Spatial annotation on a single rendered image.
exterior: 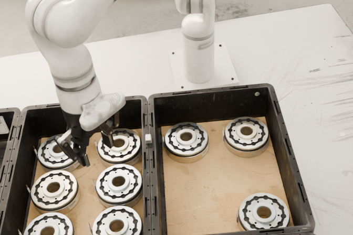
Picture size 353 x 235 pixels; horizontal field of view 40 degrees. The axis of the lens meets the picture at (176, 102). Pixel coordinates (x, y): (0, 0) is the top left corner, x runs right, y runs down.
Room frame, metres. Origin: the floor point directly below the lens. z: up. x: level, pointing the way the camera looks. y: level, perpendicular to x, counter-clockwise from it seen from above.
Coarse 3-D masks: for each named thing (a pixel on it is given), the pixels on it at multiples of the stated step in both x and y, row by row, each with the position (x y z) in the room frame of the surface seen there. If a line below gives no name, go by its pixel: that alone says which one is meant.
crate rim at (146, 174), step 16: (128, 96) 0.85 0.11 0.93; (144, 112) 0.79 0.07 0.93; (144, 128) 0.74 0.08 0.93; (16, 144) 0.73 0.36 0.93; (144, 144) 0.69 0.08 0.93; (16, 160) 0.68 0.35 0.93; (144, 160) 0.66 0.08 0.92; (144, 176) 0.60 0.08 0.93; (144, 192) 0.57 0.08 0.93; (0, 208) 0.56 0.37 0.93; (144, 208) 0.53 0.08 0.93; (0, 224) 0.53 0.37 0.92; (144, 224) 0.49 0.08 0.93
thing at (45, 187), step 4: (48, 180) 0.67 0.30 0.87; (52, 180) 0.67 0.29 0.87; (56, 180) 0.66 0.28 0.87; (60, 180) 0.66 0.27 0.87; (44, 184) 0.66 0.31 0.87; (48, 184) 0.66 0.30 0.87; (60, 184) 0.65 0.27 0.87; (64, 184) 0.65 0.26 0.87; (44, 188) 0.65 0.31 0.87; (60, 188) 0.64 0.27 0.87; (64, 188) 0.64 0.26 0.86; (44, 192) 0.64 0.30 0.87; (48, 192) 0.64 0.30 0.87; (56, 192) 0.63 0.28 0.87; (60, 192) 0.63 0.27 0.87; (48, 196) 0.63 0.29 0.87; (52, 196) 0.62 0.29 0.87; (56, 196) 0.63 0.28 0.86
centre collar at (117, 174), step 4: (112, 176) 0.66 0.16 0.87; (116, 176) 0.66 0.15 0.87; (120, 176) 0.66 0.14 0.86; (124, 176) 0.66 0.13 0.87; (128, 176) 0.66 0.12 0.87; (108, 180) 0.65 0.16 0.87; (112, 180) 0.65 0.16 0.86; (128, 180) 0.65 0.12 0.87; (108, 184) 0.64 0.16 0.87; (112, 184) 0.64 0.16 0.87; (124, 184) 0.64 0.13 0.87; (128, 184) 0.64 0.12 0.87; (112, 188) 0.63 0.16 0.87; (116, 188) 0.63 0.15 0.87; (120, 188) 0.63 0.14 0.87; (124, 188) 0.63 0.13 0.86
